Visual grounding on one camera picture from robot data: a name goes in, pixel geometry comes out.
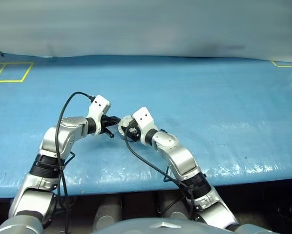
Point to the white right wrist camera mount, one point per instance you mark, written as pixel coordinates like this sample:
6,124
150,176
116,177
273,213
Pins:
142,115

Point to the grey robot torso top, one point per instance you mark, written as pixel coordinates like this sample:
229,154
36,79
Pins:
148,226

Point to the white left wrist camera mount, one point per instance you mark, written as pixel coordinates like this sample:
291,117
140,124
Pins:
99,103

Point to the blue plastic table cover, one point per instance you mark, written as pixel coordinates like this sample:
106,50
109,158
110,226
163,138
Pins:
209,104

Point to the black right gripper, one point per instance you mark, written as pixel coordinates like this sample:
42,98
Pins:
135,135

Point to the motor housing with copper windings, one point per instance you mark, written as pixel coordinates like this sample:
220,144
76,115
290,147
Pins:
121,129

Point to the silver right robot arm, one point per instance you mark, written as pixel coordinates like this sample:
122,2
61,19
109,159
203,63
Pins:
182,156

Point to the grey rounded cylinder shape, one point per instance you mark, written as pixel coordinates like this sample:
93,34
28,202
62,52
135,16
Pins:
108,212
171,207

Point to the grey round motor lid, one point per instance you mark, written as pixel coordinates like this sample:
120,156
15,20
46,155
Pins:
126,120

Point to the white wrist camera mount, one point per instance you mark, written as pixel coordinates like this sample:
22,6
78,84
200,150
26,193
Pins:
99,103
142,115

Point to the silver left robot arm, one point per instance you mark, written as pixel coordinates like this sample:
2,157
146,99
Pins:
63,136

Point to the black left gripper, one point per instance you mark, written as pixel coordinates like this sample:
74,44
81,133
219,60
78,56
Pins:
104,124

